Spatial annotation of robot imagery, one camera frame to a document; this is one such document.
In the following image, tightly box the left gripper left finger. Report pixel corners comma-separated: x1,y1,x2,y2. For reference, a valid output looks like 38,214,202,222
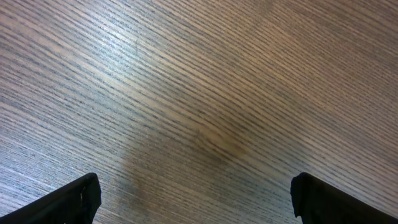
1,173,101,224

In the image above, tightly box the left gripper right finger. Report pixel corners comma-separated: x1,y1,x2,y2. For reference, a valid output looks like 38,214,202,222
290,172,397,224

